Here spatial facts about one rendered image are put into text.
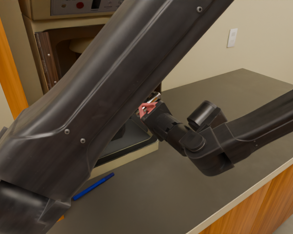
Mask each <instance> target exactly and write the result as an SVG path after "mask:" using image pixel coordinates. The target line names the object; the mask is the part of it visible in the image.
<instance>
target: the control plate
mask: <svg viewBox="0 0 293 234"><path fill-rule="evenodd" d="M109 1H111V2H112V3H111V5H109V4H107V3H108V2H109ZM119 1H120V0H101V2H100V6H99V9H91V7H92V3H93V0H51V11H50V16H57V15H70V14H84V13H103V12H115V11H116V10H117V9H118V8H119V6H120V4H119V3H118V2H119ZM121 1H122V2H123V1H124V0H121ZM79 2H82V3H83V4H84V7H83V8H81V9H79V8H77V6H76V4H77V3H79ZM62 4H66V5H67V6H66V7H65V8H62V7H61V5H62Z"/></svg>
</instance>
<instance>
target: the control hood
mask: <svg viewBox="0 0 293 234"><path fill-rule="evenodd" d="M25 2H26V6H27V10H28V14H29V18H31V19H32V20H48V19H61V18H73V17H85V16H97V15H110V14H114V13H115V12H103V13H84V14H70V15H57V16H50V11H51V0H25Z"/></svg>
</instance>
